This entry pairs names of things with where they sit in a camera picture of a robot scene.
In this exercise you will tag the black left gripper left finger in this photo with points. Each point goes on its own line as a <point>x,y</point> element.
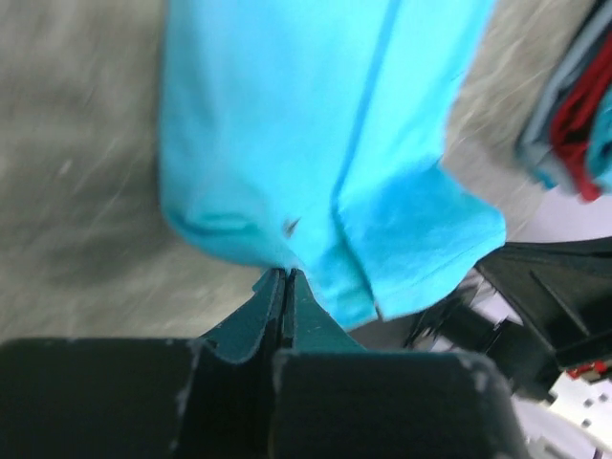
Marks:
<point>205,397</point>

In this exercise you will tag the folded red t-shirt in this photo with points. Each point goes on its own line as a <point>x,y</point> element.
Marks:
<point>571,125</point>

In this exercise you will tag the light blue cotton t-shirt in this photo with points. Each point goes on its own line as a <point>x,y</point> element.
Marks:
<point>309,135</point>

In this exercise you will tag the folded teal mesh t-shirt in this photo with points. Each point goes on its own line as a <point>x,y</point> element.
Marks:
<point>598,156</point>

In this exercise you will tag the folded grey-blue t-shirt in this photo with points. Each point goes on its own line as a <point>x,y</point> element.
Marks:
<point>533,147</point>

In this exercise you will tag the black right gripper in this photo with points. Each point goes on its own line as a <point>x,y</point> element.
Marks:
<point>562,295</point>

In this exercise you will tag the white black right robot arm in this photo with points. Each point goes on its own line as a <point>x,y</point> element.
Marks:
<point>586,406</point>

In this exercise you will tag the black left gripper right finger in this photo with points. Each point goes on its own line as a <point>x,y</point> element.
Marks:
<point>335,399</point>

